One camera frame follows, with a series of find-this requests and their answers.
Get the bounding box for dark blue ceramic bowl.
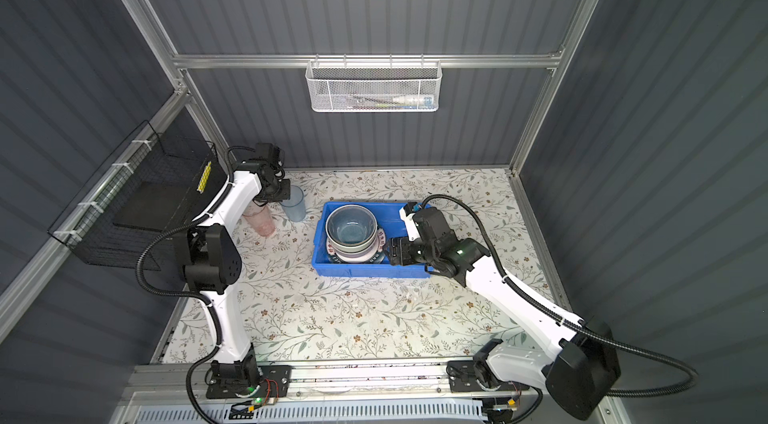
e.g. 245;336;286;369
325;204;378;247

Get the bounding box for blue plastic bin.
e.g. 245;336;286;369
311;201;429;279

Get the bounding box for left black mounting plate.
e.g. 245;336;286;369
205;362;293;399

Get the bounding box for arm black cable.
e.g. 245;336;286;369
135;146;259;424
419;194;700;399

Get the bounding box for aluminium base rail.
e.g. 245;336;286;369
113;356;631;424

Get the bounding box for white wire mesh basket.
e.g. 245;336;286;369
305;58;443;113

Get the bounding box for black wire wall basket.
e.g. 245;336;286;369
48;121;225;269

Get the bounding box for pink ceramic bowl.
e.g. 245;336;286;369
326;239;384;264

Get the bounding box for black mounting plate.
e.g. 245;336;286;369
205;362;293;399
446;360;529;393

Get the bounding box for yellow tag on basket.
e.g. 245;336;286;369
196;161;212;194

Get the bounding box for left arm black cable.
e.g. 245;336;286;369
135;146;259;424

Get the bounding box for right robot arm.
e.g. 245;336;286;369
389;203;621;420

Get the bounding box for white marker in basket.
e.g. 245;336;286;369
384;95;435;109

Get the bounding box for white plate dark green rim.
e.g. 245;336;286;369
326;228;386;264

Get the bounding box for pink translucent plastic cup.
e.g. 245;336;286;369
242;202;276;238

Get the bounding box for green ceramic bowl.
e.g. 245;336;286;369
327;226;378;254

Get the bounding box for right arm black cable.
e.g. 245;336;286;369
419;194;700;399

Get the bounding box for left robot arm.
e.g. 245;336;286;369
173;143;290;397

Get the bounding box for blue translucent plastic cup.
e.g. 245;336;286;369
280;185;307;223

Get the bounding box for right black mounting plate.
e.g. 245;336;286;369
446;360;529;393

